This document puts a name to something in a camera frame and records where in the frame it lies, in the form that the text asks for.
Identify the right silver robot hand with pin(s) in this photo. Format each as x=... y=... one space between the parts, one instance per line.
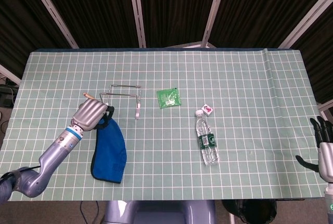
x=327 y=159

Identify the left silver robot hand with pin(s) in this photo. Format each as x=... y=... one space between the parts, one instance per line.
x=89 y=115

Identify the blue microfiber cloth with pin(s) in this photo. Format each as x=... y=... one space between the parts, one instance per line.
x=109 y=156

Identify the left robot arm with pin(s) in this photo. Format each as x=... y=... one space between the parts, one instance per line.
x=52 y=156

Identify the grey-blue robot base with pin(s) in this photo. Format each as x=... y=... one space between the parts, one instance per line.
x=156 y=213

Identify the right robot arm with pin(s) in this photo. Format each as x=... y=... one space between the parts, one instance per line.
x=329 y=203

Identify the small wooden peg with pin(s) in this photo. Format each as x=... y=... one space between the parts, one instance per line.
x=87 y=95

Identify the green foil packet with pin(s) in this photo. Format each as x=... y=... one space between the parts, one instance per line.
x=167 y=98

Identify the black equipment box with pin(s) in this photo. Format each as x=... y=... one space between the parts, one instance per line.
x=6 y=96

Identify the green checkered tablecloth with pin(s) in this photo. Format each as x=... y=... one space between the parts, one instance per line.
x=166 y=65

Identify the black trash bin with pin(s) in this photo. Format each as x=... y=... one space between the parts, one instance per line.
x=247 y=212

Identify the white mahjong tile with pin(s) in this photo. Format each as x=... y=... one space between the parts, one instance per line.
x=208 y=109

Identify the clear water bottle green label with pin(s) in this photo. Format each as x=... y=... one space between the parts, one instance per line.
x=206 y=141

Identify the white partition post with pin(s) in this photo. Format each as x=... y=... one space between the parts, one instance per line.
x=52 y=11
x=10 y=74
x=138 y=13
x=307 y=17
x=214 y=13
x=325 y=109

